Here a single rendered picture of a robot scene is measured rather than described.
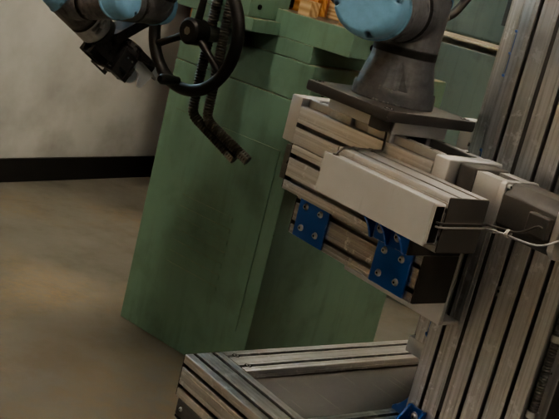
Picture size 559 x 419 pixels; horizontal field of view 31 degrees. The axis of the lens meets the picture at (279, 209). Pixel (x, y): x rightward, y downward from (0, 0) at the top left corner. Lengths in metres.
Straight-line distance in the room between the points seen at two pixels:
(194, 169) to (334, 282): 0.47
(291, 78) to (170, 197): 0.48
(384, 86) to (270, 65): 0.64
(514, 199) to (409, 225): 0.17
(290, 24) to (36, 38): 1.56
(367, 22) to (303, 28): 0.68
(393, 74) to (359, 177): 0.24
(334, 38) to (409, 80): 0.51
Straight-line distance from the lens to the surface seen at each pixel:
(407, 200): 1.55
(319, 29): 2.30
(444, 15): 1.82
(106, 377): 2.42
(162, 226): 2.62
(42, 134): 3.87
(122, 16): 2.01
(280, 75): 2.36
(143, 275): 2.69
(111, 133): 4.10
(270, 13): 2.37
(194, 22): 2.28
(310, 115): 1.92
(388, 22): 1.65
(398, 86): 1.80
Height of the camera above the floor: 1.02
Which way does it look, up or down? 14 degrees down
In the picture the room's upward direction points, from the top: 14 degrees clockwise
